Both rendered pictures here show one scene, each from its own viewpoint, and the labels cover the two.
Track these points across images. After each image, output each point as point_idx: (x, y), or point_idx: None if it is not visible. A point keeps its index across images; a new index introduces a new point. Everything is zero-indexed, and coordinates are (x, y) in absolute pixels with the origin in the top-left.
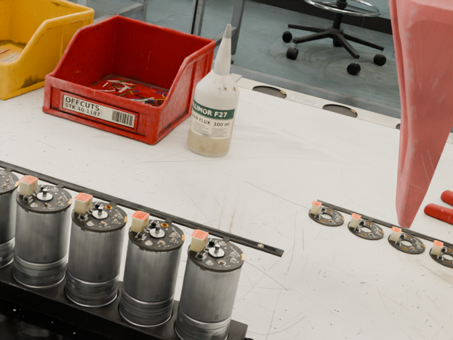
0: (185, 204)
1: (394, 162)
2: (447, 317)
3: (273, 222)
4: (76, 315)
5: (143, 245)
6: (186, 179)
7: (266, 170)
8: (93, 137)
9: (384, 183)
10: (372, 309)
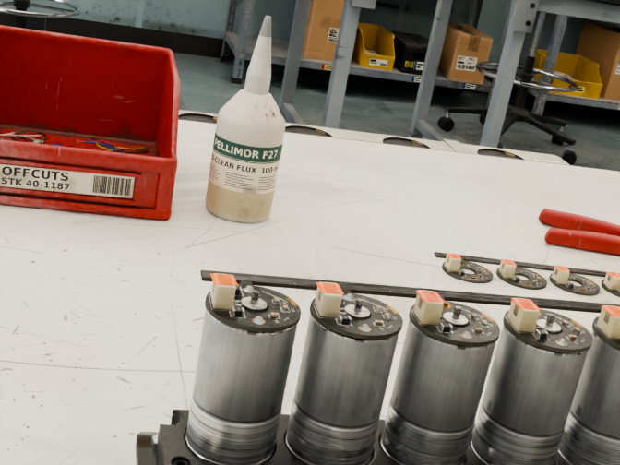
0: (304, 295)
1: (446, 186)
2: None
3: None
4: None
5: (562, 348)
6: (265, 260)
7: (336, 226)
8: (75, 225)
9: (469, 216)
10: None
